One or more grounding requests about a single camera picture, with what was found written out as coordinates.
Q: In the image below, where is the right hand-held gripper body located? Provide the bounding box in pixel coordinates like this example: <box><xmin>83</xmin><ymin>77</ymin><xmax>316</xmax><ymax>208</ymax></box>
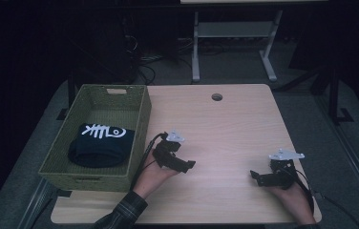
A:
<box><xmin>268</xmin><ymin>148</ymin><xmax>306</xmax><ymax>191</ymax></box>

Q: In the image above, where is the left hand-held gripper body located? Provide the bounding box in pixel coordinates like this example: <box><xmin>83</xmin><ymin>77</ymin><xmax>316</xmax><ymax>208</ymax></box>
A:
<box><xmin>152</xmin><ymin>128</ymin><xmax>186</xmax><ymax>169</ymax></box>

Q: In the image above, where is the dark blue fishbone print garment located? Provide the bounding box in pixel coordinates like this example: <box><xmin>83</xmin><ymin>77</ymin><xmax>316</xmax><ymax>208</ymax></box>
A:
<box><xmin>68</xmin><ymin>123</ymin><xmax>136</xmax><ymax>169</ymax></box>

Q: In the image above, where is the green woven basket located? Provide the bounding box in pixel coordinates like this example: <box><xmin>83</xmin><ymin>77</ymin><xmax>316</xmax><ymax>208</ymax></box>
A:
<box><xmin>38</xmin><ymin>83</ymin><xmax>153</xmax><ymax>193</ymax></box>

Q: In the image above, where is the person's left hand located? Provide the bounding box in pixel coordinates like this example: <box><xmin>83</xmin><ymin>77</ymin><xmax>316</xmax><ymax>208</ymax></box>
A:
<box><xmin>133</xmin><ymin>152</ymin><xmax>180</xmax><ymax>199</ymax></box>

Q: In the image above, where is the person's right hand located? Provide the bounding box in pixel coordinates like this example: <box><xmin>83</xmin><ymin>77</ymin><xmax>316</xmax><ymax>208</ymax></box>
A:
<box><xmin>267</xmin><ymin>177</ymin><xmax>316</xmax><ymax>225</ymax></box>

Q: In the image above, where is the black metal stand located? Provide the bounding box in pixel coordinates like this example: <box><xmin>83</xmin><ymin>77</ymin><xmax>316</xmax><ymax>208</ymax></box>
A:
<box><xmin>326</xmin><ymin>61</ymin><xmax>355</xmax><ymax>126</ymax></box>

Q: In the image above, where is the left hand-held gripper black cable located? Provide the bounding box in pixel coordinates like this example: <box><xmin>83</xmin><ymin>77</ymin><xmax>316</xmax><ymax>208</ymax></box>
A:
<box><xmin>129</xmin><ymin>132</ymin><xmax>169</xmax><ymax>192</ymax></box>

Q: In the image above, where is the hand-held gripper black cable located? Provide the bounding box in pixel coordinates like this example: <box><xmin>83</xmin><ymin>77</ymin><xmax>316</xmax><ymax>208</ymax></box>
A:
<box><xmin>129</xmin><ymin>132</ymin><xmax>169</xmax><ymax>192</ymax></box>
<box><xmin>295</xmin><ymin>168</ymin><xmax>357</xmax><ymax>229</ymax></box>

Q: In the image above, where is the right hand-held gripper black cable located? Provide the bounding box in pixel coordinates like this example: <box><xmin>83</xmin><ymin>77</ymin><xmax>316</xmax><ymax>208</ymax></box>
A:
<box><xmin>295</xmin><ymin>168</ymin><xmax>357</xmax><ymax>229</ymax></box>

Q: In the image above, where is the aluminium floor rail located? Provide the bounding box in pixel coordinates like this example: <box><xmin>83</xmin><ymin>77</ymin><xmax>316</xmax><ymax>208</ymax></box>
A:
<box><xmin>17</xmin><ymin>177</ymin><xmax>57</xmax><ymax>229</ymax></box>
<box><xmin>314</xmin><ymin>94</ymin><xmax>359</xmax><ymax>221</ymax></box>

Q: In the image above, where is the bundle of black floor cables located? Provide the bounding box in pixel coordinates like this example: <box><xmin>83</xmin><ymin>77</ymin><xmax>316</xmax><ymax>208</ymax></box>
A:
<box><xmin>126</xmin><ymin>32</ymin><xmax>195</xmax><ymax>86</ymax></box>

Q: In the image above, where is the white metal stand frame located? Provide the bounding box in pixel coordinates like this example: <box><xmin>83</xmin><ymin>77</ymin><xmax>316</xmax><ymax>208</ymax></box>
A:
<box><xmin>191</xmin><ymin>10</ymin><xmax>284</xmax><ymax>83</ymax></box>

